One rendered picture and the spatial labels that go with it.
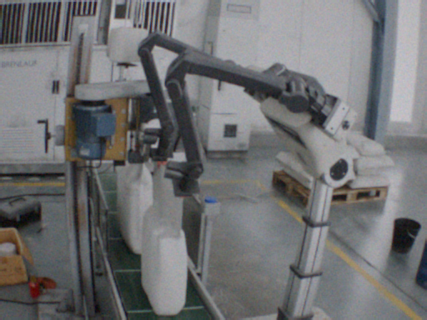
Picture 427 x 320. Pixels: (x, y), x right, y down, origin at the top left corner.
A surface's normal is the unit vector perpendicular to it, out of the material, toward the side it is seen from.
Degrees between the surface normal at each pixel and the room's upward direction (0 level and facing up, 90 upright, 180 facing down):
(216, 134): 90
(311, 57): 90
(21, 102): 90
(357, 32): 90
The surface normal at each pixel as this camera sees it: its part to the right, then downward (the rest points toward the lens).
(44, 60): 0.32, 0.29
